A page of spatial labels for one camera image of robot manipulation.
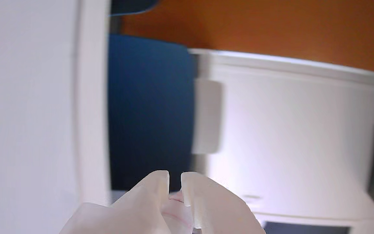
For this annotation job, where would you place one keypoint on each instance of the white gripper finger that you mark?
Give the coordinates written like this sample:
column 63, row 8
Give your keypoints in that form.
column 216, row 208
column 141, row 208

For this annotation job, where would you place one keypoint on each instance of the red whiteboard marker pen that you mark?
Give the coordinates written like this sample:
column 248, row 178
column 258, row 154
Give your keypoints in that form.
column 177, row 214

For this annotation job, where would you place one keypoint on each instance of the dark blue chair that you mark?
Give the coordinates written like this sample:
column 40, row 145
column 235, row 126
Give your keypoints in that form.
column 151, row 113
column 131, row 6

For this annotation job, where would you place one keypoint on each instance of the white cabinet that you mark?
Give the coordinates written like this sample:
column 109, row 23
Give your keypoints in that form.
column 287, row 130

